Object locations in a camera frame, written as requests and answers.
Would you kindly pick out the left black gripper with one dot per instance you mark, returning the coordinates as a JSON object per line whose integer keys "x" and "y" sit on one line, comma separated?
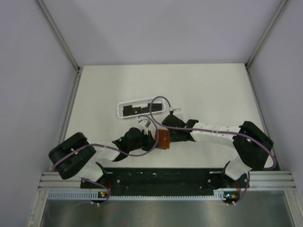
{"x": 150, "y": 142}

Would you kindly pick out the white plastic slotted basket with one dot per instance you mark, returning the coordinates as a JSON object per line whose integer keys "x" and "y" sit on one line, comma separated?
{"x": 138, "y": 103}

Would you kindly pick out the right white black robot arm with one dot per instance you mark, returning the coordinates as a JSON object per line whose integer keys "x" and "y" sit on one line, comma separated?
{"x": 251, "y": 143}

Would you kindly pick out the left aluminium frame post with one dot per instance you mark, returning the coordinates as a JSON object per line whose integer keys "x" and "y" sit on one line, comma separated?
{"x": 56, "y": 32}

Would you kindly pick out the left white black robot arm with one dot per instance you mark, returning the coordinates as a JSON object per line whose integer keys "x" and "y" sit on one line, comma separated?
{"x": 77, "y": 157}

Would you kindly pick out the black credit card in basket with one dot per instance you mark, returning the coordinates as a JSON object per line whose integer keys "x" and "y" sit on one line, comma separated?
{"x": 155, "y": 107}

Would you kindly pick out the brown leather card holder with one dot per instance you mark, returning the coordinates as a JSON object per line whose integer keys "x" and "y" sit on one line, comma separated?
{"x": 163, "y": 139}

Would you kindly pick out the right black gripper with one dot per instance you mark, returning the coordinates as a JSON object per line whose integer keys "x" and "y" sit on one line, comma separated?
{"x": 173, "y": 139}

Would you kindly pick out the right aluminium frame post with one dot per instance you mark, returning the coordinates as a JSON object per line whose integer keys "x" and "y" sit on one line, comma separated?
{"x": 267, "y": 32}

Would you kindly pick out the aluminium frame post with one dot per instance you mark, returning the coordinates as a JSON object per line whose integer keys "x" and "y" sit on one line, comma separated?
{"x": 56, "y": 32}
{"x": 267, "y": 32}

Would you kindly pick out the aluminium frame rail front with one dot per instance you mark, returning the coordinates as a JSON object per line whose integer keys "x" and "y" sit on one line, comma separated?
{"x": 259, "y": 181}

